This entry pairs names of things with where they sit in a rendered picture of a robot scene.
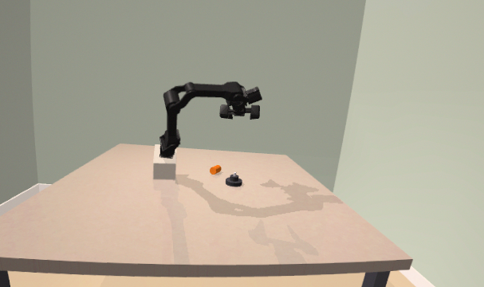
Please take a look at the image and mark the black round pedestal with silver shaft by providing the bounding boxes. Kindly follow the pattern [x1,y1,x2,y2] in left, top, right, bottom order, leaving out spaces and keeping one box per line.
[226,172,242,187]

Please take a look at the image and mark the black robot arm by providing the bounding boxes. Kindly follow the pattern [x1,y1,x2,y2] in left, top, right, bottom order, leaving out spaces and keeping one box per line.
[159,81,262,159]

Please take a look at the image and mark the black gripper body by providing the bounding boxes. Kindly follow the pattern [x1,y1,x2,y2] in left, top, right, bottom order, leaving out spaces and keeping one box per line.
[219,104,260,119]

